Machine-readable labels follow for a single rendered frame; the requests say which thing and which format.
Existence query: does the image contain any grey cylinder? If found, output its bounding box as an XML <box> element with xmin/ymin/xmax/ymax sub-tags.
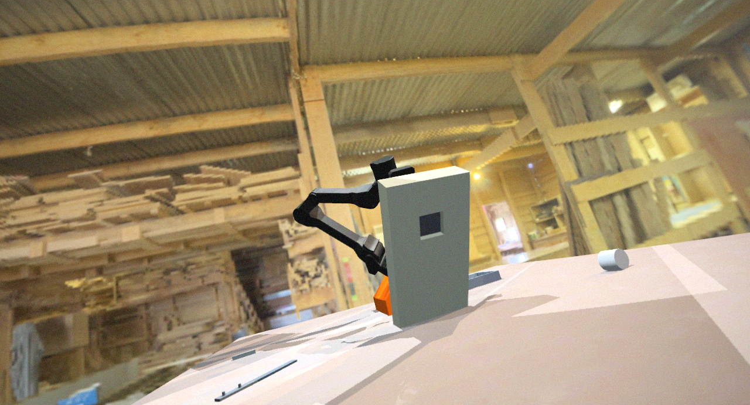
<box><xmin>598</xmin><ymin>249</ymin><xmax>629</xmax><ymax>271</ymax></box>

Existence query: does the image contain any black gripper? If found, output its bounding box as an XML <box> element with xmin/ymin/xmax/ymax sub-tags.
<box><xmin>388</xmin><ymin>165</ymin><xmax>415</xmax><ymax>178</ymax></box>

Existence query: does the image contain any grey metal bar with two pins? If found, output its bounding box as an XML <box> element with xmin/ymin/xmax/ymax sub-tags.
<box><xmin>214</xmin><ymin>359</ymin><xmax>297</xmax><ymax>401</ymax></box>

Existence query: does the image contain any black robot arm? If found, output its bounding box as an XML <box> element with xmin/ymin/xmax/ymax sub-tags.
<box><xmin>293</xmin><ymin>155</ymin><xmax>397</xmax><ymax>277</ymax></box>

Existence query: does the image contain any grey panel with square opening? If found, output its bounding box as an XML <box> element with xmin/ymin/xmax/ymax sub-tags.
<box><xmin>377</xmin><ymin>166</ymin><xmax>470</xmax><ymax>328</ymax></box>

